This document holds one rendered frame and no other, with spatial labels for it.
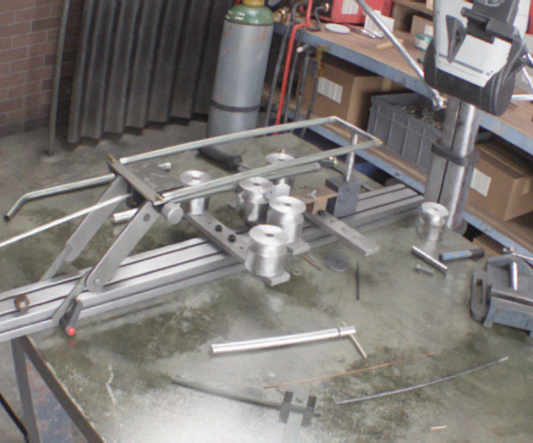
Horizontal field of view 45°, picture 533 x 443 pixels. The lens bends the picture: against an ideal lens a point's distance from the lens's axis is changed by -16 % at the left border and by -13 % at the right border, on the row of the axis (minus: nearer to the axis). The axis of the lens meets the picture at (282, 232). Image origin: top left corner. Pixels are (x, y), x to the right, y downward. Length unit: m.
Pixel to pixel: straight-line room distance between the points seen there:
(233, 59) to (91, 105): 0.93
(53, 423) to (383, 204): 0.73
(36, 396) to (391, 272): 0.65
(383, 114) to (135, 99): 1.46
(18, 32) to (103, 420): 3.03
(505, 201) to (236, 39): 1.23
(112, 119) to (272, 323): 2.77
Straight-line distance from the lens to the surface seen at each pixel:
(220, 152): 1.33
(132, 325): 0.90
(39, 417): 1.27
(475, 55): 1.62
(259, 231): 0.95
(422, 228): 1.22
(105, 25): 3.39
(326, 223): 1.10
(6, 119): 3.77
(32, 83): 3.77
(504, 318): 1.03
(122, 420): 0.77
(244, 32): 2.84
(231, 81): 2.90
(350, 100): 2.77
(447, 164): 1.76
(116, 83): 3.56
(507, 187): 2.40
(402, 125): 2.64
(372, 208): 1.22
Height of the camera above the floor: 1.43
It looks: 29 degrees down
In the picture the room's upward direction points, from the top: 10 degrees clockwise
